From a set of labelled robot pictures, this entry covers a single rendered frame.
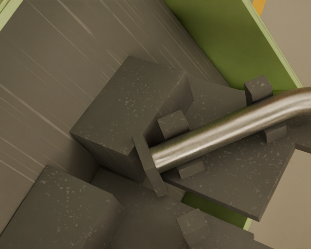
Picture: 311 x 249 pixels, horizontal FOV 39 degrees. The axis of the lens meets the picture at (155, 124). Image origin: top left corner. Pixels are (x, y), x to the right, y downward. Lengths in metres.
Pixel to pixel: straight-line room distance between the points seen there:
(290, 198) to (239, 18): 2.19
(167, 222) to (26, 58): 0.23
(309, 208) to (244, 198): 2.49
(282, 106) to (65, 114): 0.24
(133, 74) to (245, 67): 0.20
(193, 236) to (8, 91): 0.24
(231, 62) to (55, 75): 0.29
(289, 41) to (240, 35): 1.98
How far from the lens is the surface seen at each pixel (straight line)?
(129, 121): 0.49
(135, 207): 0.51
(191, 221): 0.43
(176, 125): 0.47
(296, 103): 0.48
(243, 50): 0.64
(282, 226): 2.70
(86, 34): 0.53
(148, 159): 0.45
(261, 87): 0.49
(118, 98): 0.52
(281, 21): 2.53
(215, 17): 0.61
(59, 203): 0.48
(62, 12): 0.52
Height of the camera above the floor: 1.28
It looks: 46 degrees down
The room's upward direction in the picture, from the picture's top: 96 degrees clockwise
